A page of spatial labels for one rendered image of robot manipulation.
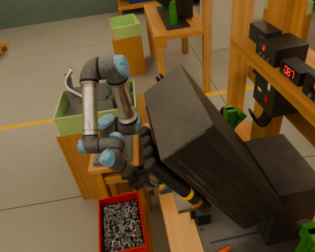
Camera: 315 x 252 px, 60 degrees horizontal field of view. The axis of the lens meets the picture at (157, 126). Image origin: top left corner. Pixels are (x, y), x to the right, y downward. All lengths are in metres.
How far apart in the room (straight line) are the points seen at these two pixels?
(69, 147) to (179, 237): 1.27
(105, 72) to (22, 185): 2.06
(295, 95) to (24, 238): 2.39
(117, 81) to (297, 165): 0.89
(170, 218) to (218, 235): 0.23
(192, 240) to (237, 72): 1.03
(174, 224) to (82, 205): 1.50
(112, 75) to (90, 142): 0.35
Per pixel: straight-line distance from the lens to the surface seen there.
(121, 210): 1.48
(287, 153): 1.22
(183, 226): 1.36
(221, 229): 1.35
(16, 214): 2.97
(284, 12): 1.25
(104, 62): 1.38
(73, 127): 2.14
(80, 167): 2.42
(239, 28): 1.68
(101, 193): 1.93
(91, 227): 2.56
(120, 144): 1.31
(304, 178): 1.14
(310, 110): 0.95
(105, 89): 2.26
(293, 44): 1.18
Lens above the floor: 2.06
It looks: 38 degrees down
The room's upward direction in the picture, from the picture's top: 8 degrees counter-clockwise
